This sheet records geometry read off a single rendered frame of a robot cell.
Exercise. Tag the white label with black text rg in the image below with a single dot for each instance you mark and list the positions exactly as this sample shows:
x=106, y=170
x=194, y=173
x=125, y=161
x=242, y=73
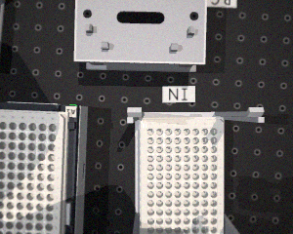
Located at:
x=221, y=3

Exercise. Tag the white rectangular nest plate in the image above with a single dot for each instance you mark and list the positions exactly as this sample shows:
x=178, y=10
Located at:
x=140, y=35

